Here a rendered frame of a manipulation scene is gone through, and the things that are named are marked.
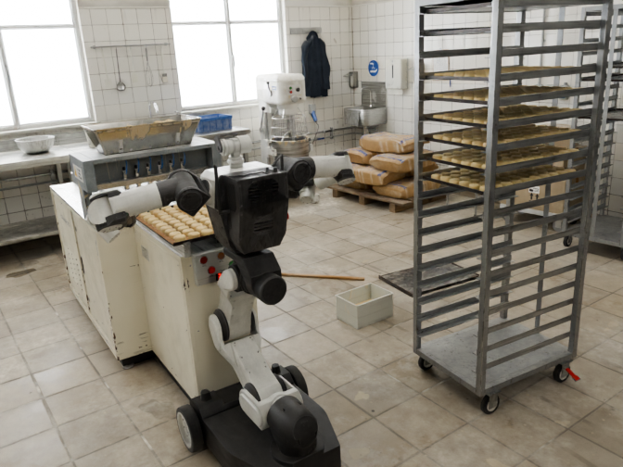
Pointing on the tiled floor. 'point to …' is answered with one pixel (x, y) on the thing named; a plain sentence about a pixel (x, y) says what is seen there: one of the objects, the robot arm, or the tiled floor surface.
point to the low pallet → (378, 197)
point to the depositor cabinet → (104, 279)
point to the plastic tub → (364, 305)
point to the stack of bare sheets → (403, 279)
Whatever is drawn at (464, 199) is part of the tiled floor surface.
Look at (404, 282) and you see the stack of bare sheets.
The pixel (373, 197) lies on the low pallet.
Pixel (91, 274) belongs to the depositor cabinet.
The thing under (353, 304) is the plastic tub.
